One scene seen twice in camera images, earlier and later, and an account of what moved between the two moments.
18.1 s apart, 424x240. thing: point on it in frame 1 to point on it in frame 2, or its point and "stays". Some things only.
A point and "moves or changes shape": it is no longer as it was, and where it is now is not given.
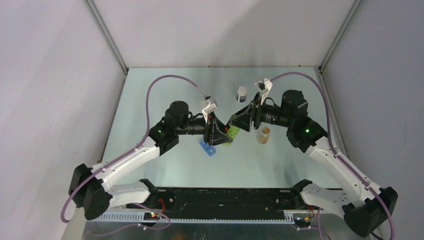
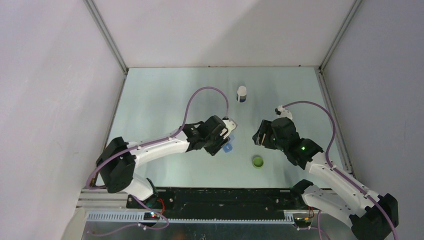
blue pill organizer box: x=210 y=150 moves or changes shape
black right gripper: x=243 y=118 to x=265 y=127
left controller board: x=151 y=216 stays
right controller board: x=302 y=222 stays
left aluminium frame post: x=109 y=36 stays
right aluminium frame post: x=351 y=14 stays
